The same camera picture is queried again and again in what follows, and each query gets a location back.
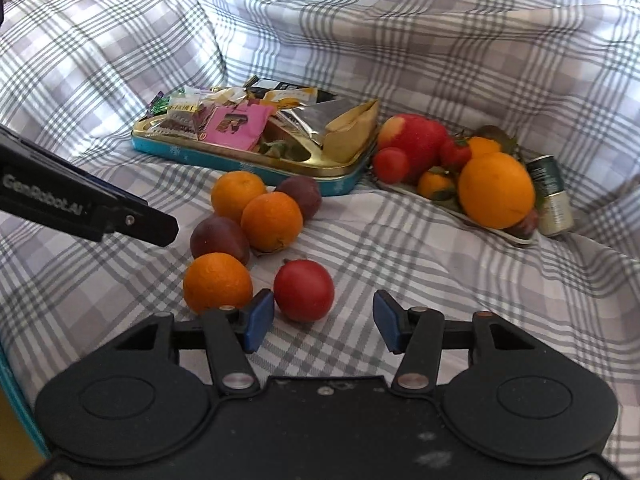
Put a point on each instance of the teal snack tin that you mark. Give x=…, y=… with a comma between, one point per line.
x=240, y=170

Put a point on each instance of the silver foil packet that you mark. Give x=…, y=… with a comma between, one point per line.
x=315, y=120

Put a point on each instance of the dark plum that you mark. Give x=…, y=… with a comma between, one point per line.
x=219, y=239

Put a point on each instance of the black snack packet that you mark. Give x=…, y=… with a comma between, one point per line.
x=265, y=85

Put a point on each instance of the purple passion fruit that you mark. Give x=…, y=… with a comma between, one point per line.
x=304, y=194

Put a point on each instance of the brown kiwi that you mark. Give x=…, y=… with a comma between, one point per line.
x=495, y=132

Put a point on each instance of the green drink can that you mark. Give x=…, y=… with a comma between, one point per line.
x=552, y=195

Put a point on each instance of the brown paper snack bag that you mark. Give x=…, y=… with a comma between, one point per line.
x=350, y=132

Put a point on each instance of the red apple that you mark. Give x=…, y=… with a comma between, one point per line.
x=417, y=137

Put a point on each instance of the dark purple round fruit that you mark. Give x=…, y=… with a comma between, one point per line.
x=527, y=222

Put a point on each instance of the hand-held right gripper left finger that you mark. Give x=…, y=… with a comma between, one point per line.
x=260, y=317

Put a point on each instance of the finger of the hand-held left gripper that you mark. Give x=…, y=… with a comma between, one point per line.
x=145, y=225

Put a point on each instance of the large orange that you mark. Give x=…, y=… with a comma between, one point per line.
x=496, y=191

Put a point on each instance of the pink snack packet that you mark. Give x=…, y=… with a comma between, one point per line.
x=235, y=127

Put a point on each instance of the white foam tray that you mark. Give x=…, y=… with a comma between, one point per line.
x=450, y=208

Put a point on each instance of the small tangerine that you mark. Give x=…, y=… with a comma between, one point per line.
x=217, y=282
x=484, y=146
x=238, y=196
x=272, y=221
x=434, y=185

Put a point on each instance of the grey plaid blanket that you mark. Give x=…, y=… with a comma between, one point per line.
x=450, y=280

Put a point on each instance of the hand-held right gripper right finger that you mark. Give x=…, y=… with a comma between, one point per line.
x=387, y=317

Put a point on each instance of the yellow snack packet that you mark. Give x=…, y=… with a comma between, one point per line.
x=295, y=97

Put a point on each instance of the green wrapped candies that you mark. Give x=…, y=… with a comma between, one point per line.
x=159, y=105

